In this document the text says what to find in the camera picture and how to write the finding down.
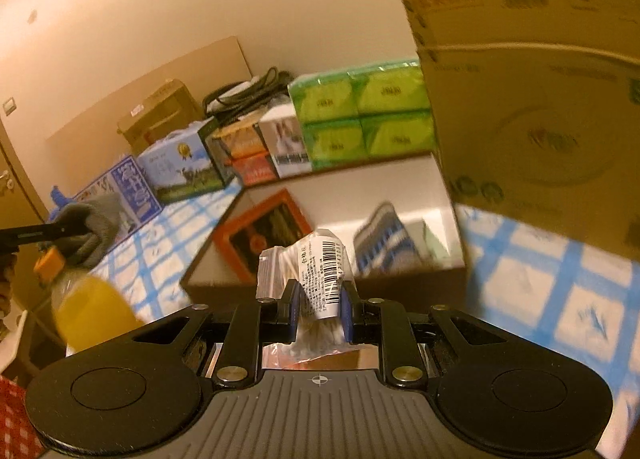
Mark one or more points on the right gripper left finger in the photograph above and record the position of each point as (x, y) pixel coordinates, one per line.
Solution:
(250, 327)

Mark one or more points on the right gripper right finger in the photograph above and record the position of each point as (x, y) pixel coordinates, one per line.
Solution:
(386, 325)

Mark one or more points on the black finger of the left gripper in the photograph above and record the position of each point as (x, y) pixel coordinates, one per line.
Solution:
(12, 238)

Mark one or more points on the dark grey fuzzy cloth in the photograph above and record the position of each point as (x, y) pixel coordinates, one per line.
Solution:
(101, 217)

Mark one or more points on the cotton swab plastic bag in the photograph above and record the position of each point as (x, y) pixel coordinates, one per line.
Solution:
(319, 264)

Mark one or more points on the striped knitted grey sock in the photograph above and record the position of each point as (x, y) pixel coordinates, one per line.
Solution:
(383, 246)

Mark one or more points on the red black packet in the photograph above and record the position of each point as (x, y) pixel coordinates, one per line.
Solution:
(277, 220)

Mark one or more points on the wooden door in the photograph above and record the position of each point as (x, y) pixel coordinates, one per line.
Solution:
(21, 206)

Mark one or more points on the blue cartoon flat box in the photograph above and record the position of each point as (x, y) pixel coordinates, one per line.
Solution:
(130, 197)

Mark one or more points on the dark brown open box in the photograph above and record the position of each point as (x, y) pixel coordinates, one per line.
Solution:
(343, 199)

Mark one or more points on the orange juice bottle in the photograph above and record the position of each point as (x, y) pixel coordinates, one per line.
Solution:
(87, 309)

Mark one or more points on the blue milk carton box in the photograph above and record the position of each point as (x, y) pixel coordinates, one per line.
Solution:
(185, 164)

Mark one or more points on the blue checkered bed sheet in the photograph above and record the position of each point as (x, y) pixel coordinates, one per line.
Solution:
(557, 292)

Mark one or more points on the small brown cardboard box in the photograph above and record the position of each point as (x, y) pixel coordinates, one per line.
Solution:
(170, 108)

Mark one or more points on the orange red noodle boxes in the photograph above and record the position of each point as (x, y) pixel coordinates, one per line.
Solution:
(241, 149)

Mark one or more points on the white product box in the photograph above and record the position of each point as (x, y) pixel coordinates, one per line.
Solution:
(284, 140)

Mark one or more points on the green tissue pack bundle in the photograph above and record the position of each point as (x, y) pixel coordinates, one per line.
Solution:
(369, 112)

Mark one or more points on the large cardboard box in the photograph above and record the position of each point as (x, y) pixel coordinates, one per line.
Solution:
(536, 106)

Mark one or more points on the wall light switch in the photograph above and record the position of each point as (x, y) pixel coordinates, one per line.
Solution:
(9, 106)

